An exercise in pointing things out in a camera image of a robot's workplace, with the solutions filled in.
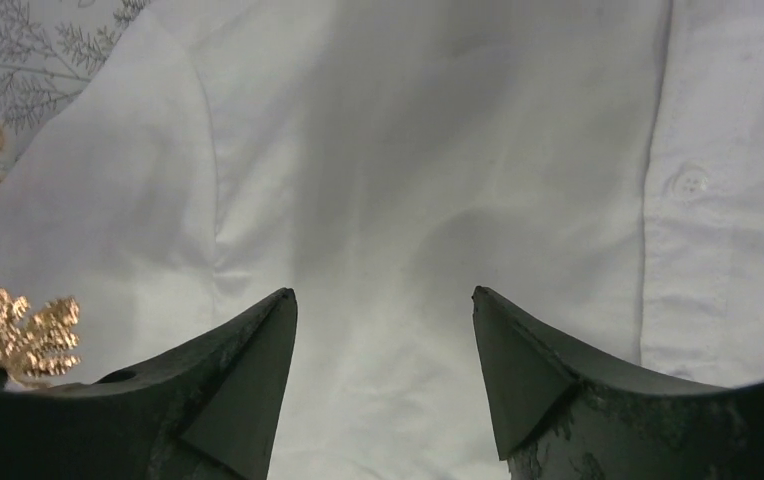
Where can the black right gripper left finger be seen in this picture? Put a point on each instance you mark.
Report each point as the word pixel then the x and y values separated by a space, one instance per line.
pixel 206 409

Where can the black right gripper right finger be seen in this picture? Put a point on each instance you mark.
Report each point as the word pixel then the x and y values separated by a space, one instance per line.
pixel 563 409

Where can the sparkly flower brooch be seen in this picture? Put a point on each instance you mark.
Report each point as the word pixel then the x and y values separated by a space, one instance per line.
pixel 37 345

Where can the white shirt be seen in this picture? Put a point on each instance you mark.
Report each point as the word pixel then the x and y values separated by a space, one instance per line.
pixel 599 163

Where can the floral patterned table mat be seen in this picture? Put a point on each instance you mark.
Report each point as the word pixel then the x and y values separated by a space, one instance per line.
pixel 49 51

